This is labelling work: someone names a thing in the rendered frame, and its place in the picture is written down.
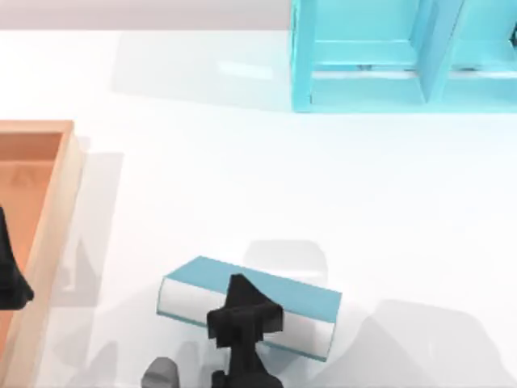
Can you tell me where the light blue rack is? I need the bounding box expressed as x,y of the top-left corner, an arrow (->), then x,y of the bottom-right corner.
289,0 -> 517,114

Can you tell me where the teal book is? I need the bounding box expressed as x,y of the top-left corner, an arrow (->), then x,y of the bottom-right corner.
156,255 -> 343,361

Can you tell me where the shallow salmon-coloured box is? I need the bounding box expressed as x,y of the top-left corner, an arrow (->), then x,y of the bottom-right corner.
0,120 -> 85,388

